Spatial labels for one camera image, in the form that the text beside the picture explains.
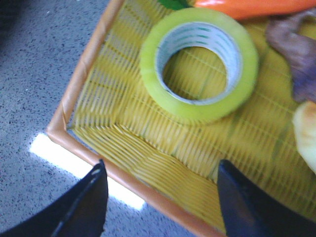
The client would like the yellow-green tape roll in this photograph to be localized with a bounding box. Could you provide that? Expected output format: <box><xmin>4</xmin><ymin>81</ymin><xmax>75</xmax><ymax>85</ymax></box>
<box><xmin>139</xmin><ymin>8</ymin><xmax>259</xmax><ymax>123</ymax></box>

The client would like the pale yellow toy food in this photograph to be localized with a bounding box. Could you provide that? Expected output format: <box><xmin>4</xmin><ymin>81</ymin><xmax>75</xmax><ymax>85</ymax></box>
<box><xmin>293</xmin><ymin>101</ymin><xmax>316</xmax><ymax>173</ymax></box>

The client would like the orange toy carrot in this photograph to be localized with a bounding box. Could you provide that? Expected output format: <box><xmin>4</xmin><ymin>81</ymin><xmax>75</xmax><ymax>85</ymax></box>
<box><xmin>193</xmin><ymin>0</ymin><xmax>316</xmax><ymax>20</ymax></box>

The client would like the yellow woven basket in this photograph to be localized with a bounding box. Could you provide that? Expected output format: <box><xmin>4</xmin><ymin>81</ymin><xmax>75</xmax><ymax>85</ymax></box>
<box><xmin>47</xmin><ymin>0</ymin><xmax>316</xmax><ymax>237</ymax></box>

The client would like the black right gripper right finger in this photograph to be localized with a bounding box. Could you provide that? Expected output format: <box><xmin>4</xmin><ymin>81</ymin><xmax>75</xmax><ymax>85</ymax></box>
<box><xmin>217</xmin><ymin>159</ymin><xmax>316</xmax><ymax>237</ymax></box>

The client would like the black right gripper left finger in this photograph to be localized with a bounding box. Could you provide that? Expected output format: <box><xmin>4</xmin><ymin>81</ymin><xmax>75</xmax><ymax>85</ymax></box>
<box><xmin>1</xmin><ymin>160</ymin><xmax>109</xmax><ymax>237</ymax></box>

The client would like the brown wrinkled toy piece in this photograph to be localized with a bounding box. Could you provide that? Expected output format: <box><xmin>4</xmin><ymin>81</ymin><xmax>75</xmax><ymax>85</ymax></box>
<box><xmin>266</xmin><ymin>8</ymin><xmax>316</xmax><ymax>102</ymax></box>

